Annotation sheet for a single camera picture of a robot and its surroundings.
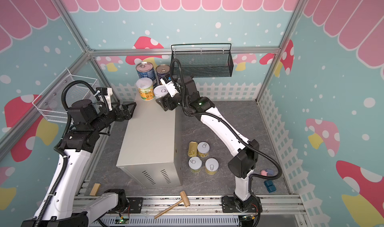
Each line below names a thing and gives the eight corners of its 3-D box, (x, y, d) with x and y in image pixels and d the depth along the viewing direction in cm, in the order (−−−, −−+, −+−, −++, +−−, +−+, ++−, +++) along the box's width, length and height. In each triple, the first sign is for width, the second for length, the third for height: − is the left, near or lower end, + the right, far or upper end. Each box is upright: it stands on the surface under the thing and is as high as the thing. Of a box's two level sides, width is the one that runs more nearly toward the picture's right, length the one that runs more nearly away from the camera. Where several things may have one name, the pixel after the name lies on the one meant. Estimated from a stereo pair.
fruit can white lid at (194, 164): (188, 172, 86) (188, 169, 82) (188, 160, 91) (188, 156, 86) (202, 172, 86) (202, 169, 82) (201, 160, 91) (202, 156, 86)
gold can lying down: (188, 158, 92) (187, 154, 88) (188, 145, 98) (188, 141, 93) (197, 158, 92) (197, 154, 88) (197, 145, 98) (197, 141, 93)
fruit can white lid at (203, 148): (197, 157, 93) (197, 152, 88) (197, 146, 98) (197, 141, 92) (209, 157, 93) (210, 152, 88) (208, 146, 98) (209, 141, 92)
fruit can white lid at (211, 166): (205, 175, 86) (206, 171, 81) (205, 162, 91) (205, 157, 86) (218, 175, 86) (219, 171, 81) (217, 162, 91) (218, 157, 86)
